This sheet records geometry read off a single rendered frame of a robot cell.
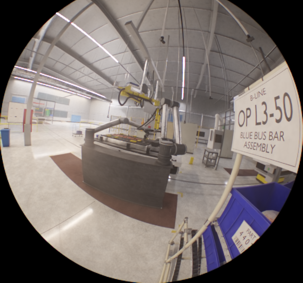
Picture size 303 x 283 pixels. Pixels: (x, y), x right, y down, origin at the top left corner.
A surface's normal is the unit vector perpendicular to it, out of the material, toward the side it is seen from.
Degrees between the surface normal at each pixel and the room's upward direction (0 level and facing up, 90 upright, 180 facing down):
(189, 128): 90
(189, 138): 90
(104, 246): 0
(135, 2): 176
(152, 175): 90
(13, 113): 90
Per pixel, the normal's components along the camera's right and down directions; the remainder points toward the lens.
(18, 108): 0.98, 0.15
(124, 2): -0.16, 0.99
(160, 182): -0.14, 0.03
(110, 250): 0.14, -0.99
